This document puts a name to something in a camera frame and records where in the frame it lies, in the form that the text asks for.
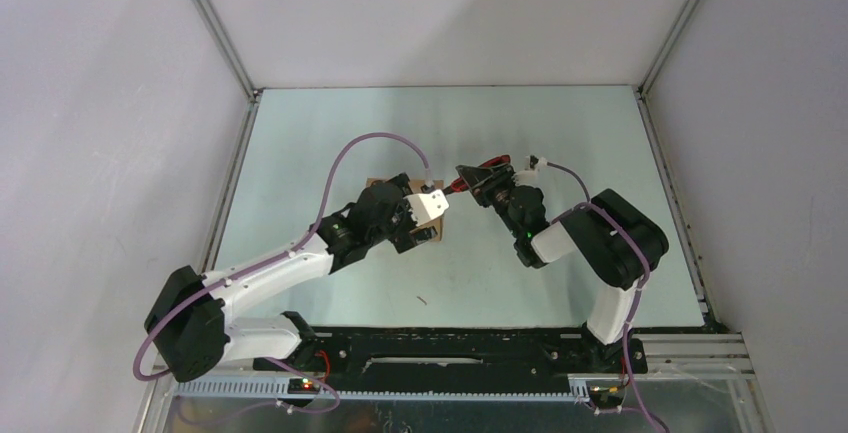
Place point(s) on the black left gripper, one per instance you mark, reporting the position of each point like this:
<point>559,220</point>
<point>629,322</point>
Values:
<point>403,238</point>

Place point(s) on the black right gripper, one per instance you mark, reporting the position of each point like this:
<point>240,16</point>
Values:
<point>482,182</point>

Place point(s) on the red black utility knife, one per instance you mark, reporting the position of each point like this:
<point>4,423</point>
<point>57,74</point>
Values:
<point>469,176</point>

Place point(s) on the brown cardboard express box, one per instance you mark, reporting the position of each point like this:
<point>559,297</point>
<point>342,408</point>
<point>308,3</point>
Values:
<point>435,225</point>

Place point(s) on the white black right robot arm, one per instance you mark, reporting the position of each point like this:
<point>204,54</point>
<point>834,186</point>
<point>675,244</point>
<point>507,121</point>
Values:
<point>620,243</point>

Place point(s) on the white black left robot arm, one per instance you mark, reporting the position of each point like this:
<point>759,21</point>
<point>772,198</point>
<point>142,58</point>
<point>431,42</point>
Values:
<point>199,321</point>

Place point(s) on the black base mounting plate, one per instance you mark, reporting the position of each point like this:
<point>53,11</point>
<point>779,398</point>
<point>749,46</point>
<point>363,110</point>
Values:
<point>463,361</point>

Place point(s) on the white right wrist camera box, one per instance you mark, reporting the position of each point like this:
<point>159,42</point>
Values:
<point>529,175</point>

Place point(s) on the aluminium frame rail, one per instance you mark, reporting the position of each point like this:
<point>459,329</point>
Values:
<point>698,379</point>

